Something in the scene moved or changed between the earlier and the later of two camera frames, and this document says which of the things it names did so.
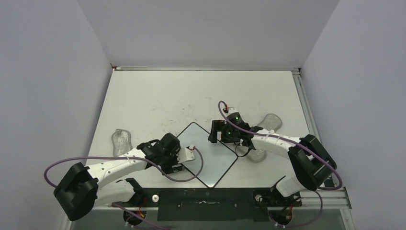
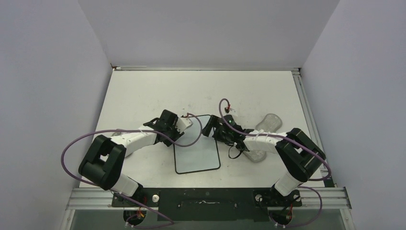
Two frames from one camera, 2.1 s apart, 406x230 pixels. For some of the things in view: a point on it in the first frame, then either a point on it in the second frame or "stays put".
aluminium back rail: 161,68 stays put
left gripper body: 170,162 -> 173,133
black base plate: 214,204 stays put
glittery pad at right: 271,121 stays put
